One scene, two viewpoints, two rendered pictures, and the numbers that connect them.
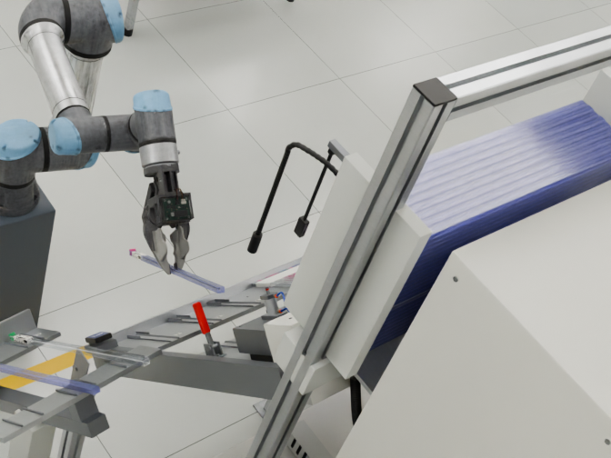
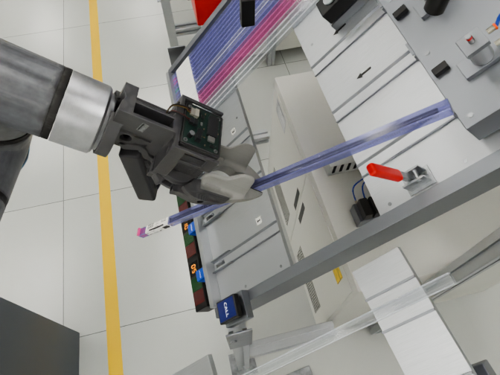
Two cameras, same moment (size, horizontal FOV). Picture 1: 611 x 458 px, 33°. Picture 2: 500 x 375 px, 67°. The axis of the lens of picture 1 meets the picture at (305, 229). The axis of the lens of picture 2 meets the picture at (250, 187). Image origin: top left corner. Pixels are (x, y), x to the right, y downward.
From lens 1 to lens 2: 1.70 m
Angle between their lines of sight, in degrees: 34
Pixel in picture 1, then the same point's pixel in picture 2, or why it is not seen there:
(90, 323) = (87, 286)
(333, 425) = (321, 135)
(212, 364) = (471, 184)
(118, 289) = (65, 255)
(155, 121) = (12, 71)
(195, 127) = not seen: outside the picture
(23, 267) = (31, 338)
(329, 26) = not seen: outside the picture
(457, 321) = not seen: outside the picture
